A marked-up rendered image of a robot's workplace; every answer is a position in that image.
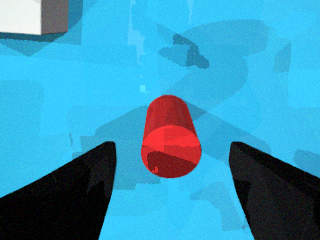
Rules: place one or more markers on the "red marker cap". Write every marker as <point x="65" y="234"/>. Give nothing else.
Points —
<point x="170" y="148"/>

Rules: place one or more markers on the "white block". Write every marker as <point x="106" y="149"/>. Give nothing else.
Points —
<point x="34" y="17"/>

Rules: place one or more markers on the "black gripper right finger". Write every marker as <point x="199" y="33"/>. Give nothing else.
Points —
<point x="280" y="201"/>

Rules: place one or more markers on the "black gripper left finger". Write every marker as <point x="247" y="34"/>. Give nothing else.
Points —
<point x="68" y="204"/>

